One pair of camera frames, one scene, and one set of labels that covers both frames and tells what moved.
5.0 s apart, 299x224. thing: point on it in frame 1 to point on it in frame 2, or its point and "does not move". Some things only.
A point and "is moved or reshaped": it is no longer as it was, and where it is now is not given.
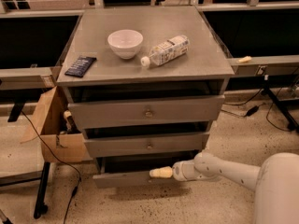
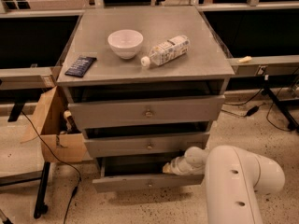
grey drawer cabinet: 144,81 does not move
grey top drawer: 148,111 does not move
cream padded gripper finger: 162,172 to 166,168
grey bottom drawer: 142,179 is moved or reshaped
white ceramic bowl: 125,43 does not move
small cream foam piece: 246,59 does not move
